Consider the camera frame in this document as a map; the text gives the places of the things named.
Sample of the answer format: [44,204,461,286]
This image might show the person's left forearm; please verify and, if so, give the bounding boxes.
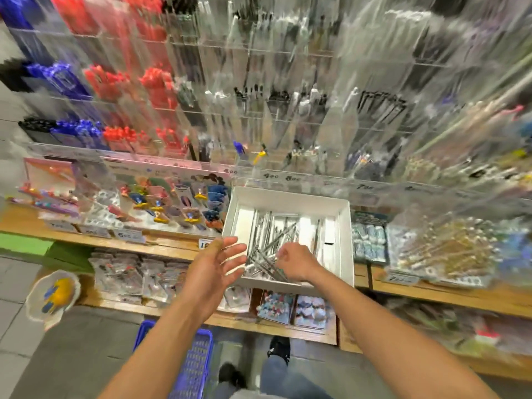
[98,295,209,399]

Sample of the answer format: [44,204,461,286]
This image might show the round yellow blue packet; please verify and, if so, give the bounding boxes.
[25,270,81,331]

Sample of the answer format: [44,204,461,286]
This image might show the row of small patterned packets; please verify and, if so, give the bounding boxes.
[256,290,329,331]

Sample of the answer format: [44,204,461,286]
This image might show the rows of blue pens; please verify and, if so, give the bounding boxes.
[0,0,105,146]

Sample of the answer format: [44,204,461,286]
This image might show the white cardboard box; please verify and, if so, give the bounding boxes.
[221,185,356,296]

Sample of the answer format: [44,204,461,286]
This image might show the person's leg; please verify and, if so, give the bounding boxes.
[259,358,334,399]
[212,381,250,399]

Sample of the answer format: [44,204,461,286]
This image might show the clear acrylic display rack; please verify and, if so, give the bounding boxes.
[0,0,532,200]

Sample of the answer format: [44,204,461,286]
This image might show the person's right leg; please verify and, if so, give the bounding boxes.
[259,358,334,399]

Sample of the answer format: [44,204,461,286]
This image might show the stack of clear gold-pen packets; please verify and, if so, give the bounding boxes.
[386,216,532,288]

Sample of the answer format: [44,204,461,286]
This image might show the tray of colourful clip packets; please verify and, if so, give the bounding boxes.
[83,170,232,238]

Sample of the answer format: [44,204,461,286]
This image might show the rows of black pens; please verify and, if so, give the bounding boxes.
[0,60,59,134]

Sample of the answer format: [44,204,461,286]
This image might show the stack of pink packets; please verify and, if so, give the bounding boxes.
[4,157,80,217]

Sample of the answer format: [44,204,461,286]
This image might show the blue shopping basket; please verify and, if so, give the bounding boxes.
[133,318,216,399]

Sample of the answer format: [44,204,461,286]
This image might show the pile of silver pens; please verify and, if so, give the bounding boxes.
[245,210,327,283]

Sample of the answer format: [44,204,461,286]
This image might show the person's right hand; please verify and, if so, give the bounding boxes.
[276,242,325,286]

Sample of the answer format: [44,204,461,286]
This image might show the green shelf panel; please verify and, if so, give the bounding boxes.
[0,232,55,258]

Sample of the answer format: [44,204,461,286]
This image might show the stack of blue eraser packets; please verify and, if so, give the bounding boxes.
[351,210,390,264]

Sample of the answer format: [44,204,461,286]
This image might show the person's left shoe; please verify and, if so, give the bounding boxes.
[218,363,242,387]

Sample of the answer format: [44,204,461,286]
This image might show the rows of red pens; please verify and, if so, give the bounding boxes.
[50,0,188,155]

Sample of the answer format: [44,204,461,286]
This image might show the person's left hand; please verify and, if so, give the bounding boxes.
[181,237,249,308]

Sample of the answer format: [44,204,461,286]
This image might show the stack of clear stationery packets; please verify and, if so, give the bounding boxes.
[87,252,188,306]

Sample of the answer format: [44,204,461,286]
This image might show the person's left leg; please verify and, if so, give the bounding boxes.
[212,381,250,399]

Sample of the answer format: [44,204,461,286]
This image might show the person's shoe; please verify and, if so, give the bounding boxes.
[268,335,292,366]
[218,363,242,387]

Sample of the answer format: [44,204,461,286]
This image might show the person's right forearm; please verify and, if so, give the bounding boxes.
[308,265,500,399]

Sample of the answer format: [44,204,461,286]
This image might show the person's right shoe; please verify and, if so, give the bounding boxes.
[268,335,292,366]

